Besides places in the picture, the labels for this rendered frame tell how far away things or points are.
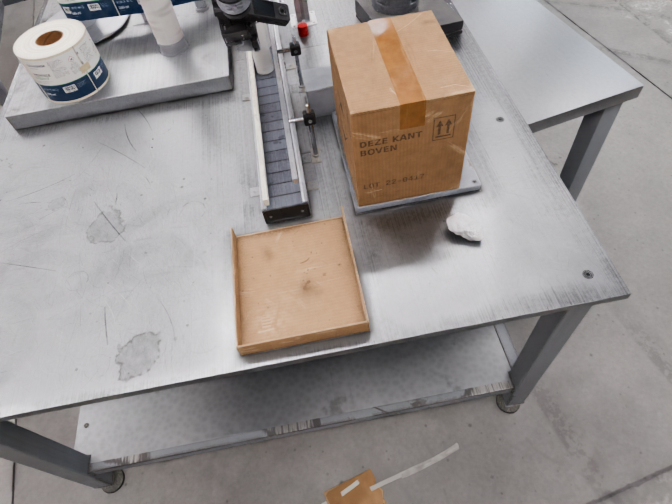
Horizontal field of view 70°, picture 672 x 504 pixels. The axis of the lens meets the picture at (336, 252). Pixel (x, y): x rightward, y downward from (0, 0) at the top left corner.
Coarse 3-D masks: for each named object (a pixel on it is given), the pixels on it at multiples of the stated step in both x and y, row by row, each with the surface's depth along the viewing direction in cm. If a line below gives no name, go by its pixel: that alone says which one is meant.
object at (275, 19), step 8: (256, 0) 109; (264, 0) 110; (256, 8) 109; (264, 8) 110; (272, 8) 111; (280, 8) 112; (288, 8) 113; (248, 16) 108; (256, 16) 109; (264, 16) 110; (272, 16) 111; (280, 16) 112; (288, 16) 113; (272, 24) 113; (280, 24) 114
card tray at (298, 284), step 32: (320, 224) 111; (256, 256) 107; (288, 256) 107; (320, 256) 106; (352, 256) 101; (256, 288) 103; (288, 288) 102; (320, 288) 101; (352, 288) 100; (256, 320) 98; (288, 320) 97; (320, 320) 97; (352, 320) 96; (256, 352) 94
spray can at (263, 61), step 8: (256, 24) 126; (264, 32) 130; (264, 40) 131; (264, 48) 132; (256, 56) 134; (264, 56) 134; (256, 64) 136; (264, 64) 136; (272, 64) 138; (264, 72) 138; (272, 72) 139
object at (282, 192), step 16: (256, 80) 138; (272, 80) 137; (272, 96) 133; (272, 112) 129; (272, 128) 125; (272, 144) 122; (272, 160) 118; (288, 160) 118; (272, 176) 115; (288, 176) 114; (272, 192) 112; (288, 192) 111; (272, 208) 109
